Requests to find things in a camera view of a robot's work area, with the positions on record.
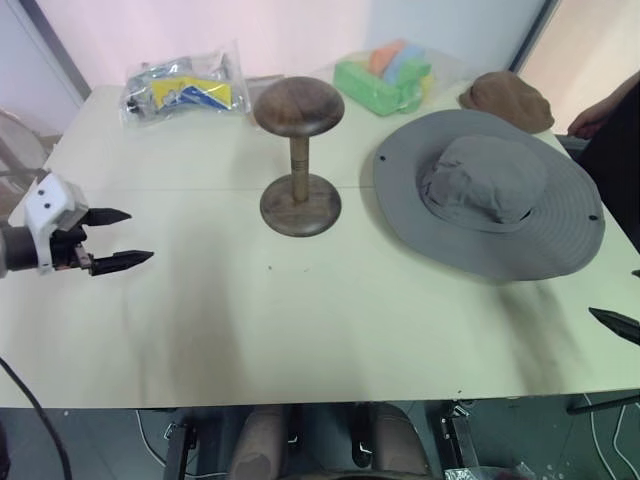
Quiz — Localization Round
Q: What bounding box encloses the brown rounded shape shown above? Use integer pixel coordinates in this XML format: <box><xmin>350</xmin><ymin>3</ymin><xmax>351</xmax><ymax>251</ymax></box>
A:
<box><xmin>228</xmin><ymin>405</ymin><xmax>290</xmax><ymax>480</ymax></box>
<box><xmin>370</xmin><ymin>402</ymin><xmax>433</xmax><ymax>477</ymax></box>

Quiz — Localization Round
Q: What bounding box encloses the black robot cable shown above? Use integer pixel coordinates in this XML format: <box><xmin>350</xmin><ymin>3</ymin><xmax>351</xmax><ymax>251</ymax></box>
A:
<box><xmin>0</xmin><ymin>356</ymin><xmax>72</xmax><ymax>480</ymax></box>

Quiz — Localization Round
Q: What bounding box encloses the black metal frame bracket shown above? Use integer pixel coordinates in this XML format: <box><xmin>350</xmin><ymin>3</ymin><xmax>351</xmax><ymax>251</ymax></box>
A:
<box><xmin>162</xmin><ymin>421</ymin><xmax>197</xmax><ymax>480</ymax></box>
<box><xmin>438</xmin><ymin>402</ymin><xmax>482</xmax><ymax>472</ymax></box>

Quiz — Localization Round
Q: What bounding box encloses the bystander in black clothing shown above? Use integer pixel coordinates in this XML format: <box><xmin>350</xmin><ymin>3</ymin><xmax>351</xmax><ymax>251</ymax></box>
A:
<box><xmin>569</xmin><ymin>71</ymin><xmax>640</xmax><ymax>264</ymax></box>

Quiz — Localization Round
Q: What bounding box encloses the dark window frame post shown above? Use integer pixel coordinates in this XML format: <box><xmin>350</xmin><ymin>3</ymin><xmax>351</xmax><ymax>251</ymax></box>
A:
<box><xmin>28</xmin><ymin>0</ymin><xmax>93</xmax><ymax>104</ymax></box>
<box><xmin>506</xmin><ymin>0</ymin><xmax>560</xmax><ymax>73</ymax></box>

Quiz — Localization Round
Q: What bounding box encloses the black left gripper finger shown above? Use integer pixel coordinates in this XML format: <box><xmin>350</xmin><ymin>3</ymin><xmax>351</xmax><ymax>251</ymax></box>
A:
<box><xmin>89</xmin><ymin>250</ymin><xmax>156</xmax><ymax>277</ymax></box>
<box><xmin>81</xmin><ymin>206</ymin><xmax>133</xmax><ymax>228</ymax></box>

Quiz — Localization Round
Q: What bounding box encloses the wooden chair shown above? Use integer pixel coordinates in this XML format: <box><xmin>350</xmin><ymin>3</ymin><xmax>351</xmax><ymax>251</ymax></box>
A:
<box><xmin>0</xmin><ymin>108</ymin><xmax>53</xmax><ymax>202</ymax></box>

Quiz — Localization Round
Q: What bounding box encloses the brown flat cap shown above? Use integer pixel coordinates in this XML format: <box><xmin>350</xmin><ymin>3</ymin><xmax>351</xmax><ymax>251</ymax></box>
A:
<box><xmin>458</xmin><ymin>70</ymin><xmax>554</xmax><ymax>134</ymax></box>

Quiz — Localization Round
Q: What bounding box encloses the orange sponge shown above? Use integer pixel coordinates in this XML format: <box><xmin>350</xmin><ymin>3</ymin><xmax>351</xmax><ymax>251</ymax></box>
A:
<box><xmin>369</xmin><ymin>39</ymin><xmax>407</xmax><ymax>77</ymax></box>

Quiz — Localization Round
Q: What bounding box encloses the grey wide-brim hat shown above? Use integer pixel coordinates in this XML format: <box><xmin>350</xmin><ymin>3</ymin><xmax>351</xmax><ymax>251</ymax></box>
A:
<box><xmin>372</xmin><ymin>108</ymin><xmax>607</xmax><ymax>284</ymax></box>

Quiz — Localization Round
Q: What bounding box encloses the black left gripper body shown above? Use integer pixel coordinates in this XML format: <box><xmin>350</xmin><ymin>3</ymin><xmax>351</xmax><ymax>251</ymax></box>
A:
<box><xmin>48</xmin><ymin>221</ymin><xmax>95</xmax><ymax>276</ymax></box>

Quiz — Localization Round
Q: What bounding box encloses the dark wooden hat stand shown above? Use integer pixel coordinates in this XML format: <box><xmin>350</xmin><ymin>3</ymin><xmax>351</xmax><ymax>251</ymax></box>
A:
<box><xmin>252</xmin><ymin>76</ymin><xmax>346</xmax><ymax>238</ymax></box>

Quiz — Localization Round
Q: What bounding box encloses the blue sponge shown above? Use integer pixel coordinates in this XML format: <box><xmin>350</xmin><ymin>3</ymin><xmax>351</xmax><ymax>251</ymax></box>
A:
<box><xmin>383</xmin><ymin>44</ymin><xmax>427</xmax><ymax>83</ymax></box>

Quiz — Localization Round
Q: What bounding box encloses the bystander bare hand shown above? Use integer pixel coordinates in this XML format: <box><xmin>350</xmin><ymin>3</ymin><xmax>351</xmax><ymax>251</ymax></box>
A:
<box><xmin>569</xmin><ymin>101</ymin><xmax>612</xmax><ymax>141</ymax></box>

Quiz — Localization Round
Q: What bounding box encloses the black rod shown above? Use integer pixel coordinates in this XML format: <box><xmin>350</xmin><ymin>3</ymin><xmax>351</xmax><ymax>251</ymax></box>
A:
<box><xmin>566</xmin><ymin>393</ymin><xmax>640</xmax><ymax>415</ymax></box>

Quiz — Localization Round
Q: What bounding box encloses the white cable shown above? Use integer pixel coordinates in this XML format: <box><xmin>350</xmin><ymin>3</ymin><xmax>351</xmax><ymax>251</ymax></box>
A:
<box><xmin>588</xmin><ymin>392</ymin><xmax>640</xmax><ymax>473</ymax></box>

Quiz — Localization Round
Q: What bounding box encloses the clear plastic bag with items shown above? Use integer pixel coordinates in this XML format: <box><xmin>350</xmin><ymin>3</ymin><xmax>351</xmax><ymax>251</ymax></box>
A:
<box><xmin>119</xmin><ymin>41</ymin><xmax>252</xmax><ymax>129</ymax></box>

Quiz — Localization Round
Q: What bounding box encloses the green sponge pack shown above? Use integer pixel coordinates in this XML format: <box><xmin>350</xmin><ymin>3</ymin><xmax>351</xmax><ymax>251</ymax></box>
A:
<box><xmin>332</xmin><ymin>55</ymin><xmax>434</xmax><ymax>118</ymax></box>

